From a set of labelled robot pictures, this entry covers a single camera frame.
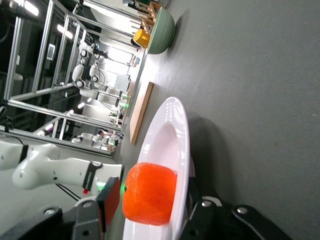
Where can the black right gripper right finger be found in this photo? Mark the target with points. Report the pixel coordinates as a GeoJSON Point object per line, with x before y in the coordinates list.
{"type": "Point", "coordinates": [205, 220]}

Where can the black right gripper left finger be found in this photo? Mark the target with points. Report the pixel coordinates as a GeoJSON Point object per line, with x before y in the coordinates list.
{"type": "Point", "coordinates": [110, 200]}

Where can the orange fruit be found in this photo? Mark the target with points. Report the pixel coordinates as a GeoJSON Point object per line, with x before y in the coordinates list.
{"type": "Point", "coordinates": [150, 195]}

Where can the white round plate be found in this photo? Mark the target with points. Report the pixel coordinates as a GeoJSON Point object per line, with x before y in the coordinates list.
{"type": "Point", "coordinates": [170, 140]}

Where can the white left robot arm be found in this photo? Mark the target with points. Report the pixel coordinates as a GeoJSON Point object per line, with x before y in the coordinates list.
{"type": "Point", "coordinates": [62, 172]}

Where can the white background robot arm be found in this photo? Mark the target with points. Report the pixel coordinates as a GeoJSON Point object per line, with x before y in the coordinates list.
{"type": "Point", "coordinates": [77, 71]}
{"type": "Point", "coordinates": [93, 71]}

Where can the wooden cutting board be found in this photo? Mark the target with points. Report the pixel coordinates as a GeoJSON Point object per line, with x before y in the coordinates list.
{"type": "Point", "coordinates": [141, 112]}

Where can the yellow cup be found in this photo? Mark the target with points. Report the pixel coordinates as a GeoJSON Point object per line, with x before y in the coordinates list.
{"type": "Point", "coordinates": [141, 38]}

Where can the pale green bowl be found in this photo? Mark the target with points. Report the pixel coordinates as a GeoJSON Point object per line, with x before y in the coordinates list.
{"type": "Point", "coordinates": [162, 32]}

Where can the wooden peg drying rack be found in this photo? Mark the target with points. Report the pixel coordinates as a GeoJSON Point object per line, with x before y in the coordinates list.
{"type": "Point", "coordinates": [147, 15]}

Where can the aluminium frame structure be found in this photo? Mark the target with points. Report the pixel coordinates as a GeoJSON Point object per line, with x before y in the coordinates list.
{"type": "Point", "coordinates": [62, 114]}

